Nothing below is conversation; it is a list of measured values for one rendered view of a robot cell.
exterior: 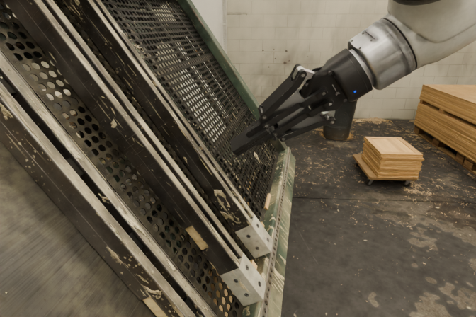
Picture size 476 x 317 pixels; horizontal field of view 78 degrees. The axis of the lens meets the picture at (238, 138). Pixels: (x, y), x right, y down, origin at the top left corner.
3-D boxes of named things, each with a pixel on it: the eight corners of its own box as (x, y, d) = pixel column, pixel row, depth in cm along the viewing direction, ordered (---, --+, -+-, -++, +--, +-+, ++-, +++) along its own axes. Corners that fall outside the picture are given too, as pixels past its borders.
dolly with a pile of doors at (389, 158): (417, 189, 315) (426, 155, 300) (367, 188, 318) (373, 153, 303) (392, 164, 372) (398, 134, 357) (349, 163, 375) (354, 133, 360)
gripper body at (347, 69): (358, 75, 50) (309, 105, 52) (339, 37, 45) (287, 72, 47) (380, 100, 44) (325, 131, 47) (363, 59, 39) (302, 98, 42)
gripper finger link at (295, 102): (329, 95, 44) (326, 88, 44) (266, 132, 47) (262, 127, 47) (319, 81, 47) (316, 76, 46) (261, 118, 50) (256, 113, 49)
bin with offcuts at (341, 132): (357, 142, 441) (364, 100, 417) (322, 141, 443) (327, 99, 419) (347, 130, 489) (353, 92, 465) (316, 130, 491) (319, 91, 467)
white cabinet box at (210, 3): (224, 146, 428) (221, -12, 353) (185, 145, 430) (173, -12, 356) (227, 131, 484) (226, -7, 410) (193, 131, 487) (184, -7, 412)
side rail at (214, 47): (270, 158, 191) (285, 150, 187) (168, 6, 171) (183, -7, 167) (272, 153, 198) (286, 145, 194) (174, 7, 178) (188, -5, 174)
